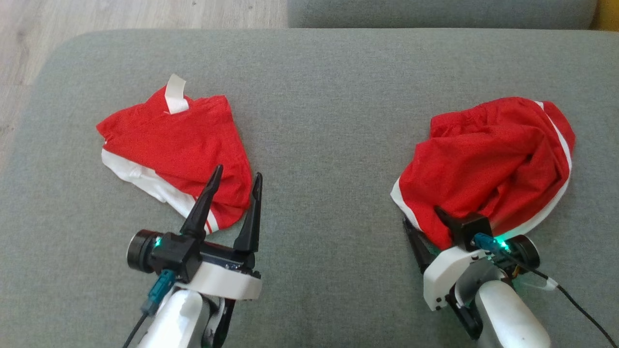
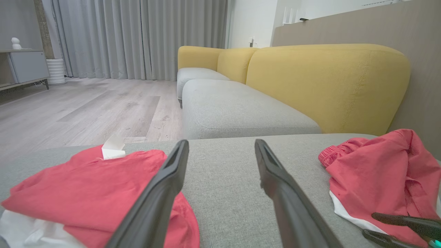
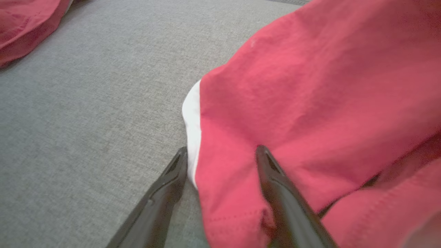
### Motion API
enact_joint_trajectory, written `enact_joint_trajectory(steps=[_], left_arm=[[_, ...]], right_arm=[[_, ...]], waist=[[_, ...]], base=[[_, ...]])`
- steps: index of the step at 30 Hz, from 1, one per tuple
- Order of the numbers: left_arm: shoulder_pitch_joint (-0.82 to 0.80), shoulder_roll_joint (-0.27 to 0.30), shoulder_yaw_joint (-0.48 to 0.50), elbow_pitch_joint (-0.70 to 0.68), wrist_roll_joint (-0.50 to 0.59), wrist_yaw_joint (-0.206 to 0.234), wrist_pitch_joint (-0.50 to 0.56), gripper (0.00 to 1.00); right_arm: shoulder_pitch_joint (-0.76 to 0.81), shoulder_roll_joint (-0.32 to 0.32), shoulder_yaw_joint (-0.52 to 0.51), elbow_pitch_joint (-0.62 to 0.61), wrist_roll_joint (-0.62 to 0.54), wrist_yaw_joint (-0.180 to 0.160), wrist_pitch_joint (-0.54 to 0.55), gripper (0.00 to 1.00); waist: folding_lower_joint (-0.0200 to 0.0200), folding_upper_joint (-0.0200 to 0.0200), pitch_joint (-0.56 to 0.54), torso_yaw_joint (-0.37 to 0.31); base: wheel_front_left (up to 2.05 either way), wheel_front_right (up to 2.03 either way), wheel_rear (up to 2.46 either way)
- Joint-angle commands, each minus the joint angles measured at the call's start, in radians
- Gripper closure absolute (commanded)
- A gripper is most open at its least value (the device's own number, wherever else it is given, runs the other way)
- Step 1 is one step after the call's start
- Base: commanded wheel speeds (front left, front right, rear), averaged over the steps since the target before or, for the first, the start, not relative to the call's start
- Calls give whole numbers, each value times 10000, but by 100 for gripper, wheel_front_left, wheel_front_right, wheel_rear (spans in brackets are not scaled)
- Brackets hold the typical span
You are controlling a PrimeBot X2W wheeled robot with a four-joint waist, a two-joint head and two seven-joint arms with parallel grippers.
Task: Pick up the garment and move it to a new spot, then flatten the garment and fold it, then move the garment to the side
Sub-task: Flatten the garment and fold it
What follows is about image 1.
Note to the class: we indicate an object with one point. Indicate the black cylinder on right gripper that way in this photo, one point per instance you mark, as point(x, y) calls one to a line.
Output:
point(524, 251)

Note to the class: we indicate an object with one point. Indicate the grey sofa back cushion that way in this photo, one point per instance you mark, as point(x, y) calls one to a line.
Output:
point(435, 12)

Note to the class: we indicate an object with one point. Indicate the grey fabric sofa seat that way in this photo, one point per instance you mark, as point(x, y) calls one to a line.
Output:
point(329, 145)

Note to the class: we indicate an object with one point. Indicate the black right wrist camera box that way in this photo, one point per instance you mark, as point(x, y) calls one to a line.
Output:
point(474, 232)

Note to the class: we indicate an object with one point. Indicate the black cylinder on left gripper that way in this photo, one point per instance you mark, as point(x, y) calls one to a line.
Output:
point(139, 251)

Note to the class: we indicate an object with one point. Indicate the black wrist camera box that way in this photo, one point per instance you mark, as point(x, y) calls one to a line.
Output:
point(474, 232)
point(176, 253)

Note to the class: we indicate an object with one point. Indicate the black cylinder on gripper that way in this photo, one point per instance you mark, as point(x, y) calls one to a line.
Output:
point(524, 251)
point(139, 251)

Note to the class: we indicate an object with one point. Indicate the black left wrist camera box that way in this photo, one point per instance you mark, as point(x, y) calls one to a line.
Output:
point(176, 253)

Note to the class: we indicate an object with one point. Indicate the yellow object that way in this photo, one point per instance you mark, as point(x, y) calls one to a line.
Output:
point(608, 13)

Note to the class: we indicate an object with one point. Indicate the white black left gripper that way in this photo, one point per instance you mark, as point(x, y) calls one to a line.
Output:
point(227, 280)

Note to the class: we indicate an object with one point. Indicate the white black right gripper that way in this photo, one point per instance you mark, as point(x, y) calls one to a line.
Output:
point(447, 270)

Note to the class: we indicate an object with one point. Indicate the red basketball jersey white undershirt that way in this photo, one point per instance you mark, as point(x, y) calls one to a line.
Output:
point(184, 140)

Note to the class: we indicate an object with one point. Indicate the red shorts with white trim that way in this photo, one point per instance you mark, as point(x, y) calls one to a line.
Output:
point(483, 159)

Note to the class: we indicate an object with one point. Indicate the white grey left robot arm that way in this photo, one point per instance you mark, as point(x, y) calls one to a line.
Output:
point(179, 314)

